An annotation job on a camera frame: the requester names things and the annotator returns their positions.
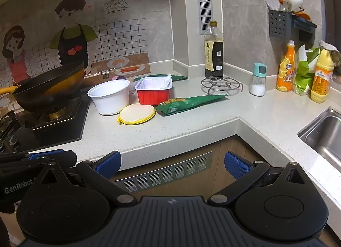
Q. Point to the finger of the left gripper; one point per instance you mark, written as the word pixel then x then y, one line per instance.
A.
pixel 48 153

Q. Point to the grey wall utensil holder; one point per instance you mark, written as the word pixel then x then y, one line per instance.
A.
pixel 285 25

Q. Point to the green white plastic bag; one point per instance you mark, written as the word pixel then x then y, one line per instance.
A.
pixel 305 64

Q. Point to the black frying pan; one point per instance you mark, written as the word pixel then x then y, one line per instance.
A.
pixel 49 89

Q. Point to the white wall vent grille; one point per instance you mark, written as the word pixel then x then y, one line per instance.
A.
pixel 205 11

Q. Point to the yellow detergent bottle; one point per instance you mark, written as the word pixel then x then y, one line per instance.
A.
pixel 322 77

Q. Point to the cabinet vent grille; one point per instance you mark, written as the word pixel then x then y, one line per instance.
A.
pixel 166 175

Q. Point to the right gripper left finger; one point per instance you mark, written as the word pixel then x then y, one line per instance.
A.
pixel 98 174

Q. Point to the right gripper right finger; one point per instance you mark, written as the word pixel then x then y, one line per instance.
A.
pixel 247 174

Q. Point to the metal wire trivet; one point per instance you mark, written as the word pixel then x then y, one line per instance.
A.
pixel 221 86

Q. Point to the teal cap salt shaker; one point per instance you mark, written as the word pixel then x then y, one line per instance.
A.
pixel 258 83

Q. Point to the white plastic bowl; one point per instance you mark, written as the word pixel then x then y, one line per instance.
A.
pixel 110 97

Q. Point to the black gas stove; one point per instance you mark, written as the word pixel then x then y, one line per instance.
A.
pixel 26 132

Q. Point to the purple small cup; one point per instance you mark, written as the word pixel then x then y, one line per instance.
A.
pixel 118 78

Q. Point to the soy sauce bottle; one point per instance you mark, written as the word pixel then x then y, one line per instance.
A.
pixel 214 51

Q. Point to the red white food tray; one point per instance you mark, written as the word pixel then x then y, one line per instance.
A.
pixel 154 90

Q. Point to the green snack bag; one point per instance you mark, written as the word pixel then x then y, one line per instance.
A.
pixel 179 105
pixel 174 77

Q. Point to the stainless steel sink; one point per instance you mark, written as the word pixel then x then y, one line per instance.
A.
pixel 324 136

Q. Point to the dish scrubber on counter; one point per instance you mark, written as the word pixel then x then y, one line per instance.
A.
pixel 335 55

